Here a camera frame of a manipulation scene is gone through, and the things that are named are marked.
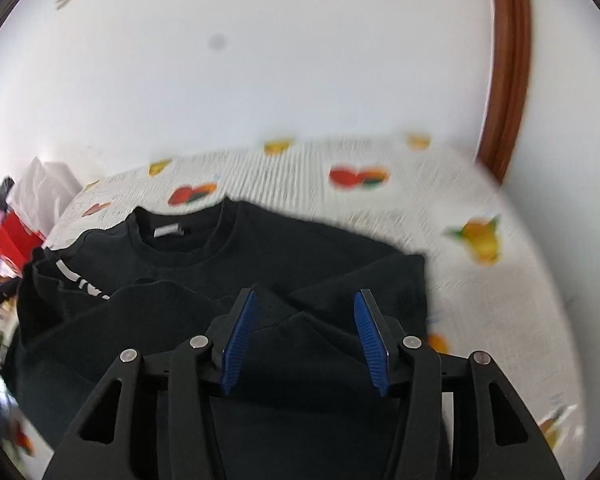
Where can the red paper bag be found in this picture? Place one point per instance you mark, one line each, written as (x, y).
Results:
(10, 240)

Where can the fruit print tablecloth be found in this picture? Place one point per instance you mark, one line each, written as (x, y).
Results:
(480, 300)

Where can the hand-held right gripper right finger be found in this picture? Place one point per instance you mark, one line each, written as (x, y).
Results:
(372, 345)

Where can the wooden door frame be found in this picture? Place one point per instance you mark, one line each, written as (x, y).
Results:
(510, 60)

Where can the black sweatshirt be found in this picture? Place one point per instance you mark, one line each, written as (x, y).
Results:
(305, 260)

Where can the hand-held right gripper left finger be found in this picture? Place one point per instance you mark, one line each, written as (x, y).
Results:
(237, 345)

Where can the white plastic bag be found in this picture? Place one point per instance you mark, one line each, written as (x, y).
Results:
(45, 185)

